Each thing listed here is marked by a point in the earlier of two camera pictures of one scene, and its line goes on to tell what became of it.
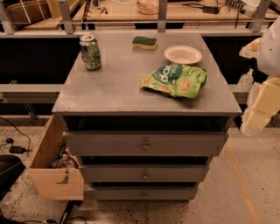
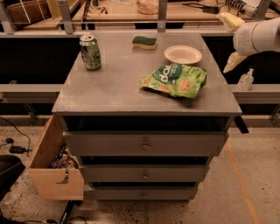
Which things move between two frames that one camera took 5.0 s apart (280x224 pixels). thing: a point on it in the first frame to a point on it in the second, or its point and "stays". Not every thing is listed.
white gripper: (270, 55) to (243, 39)
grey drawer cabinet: (146, 122) stays
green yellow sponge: (146, 43) stays
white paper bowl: (183, 54) stays
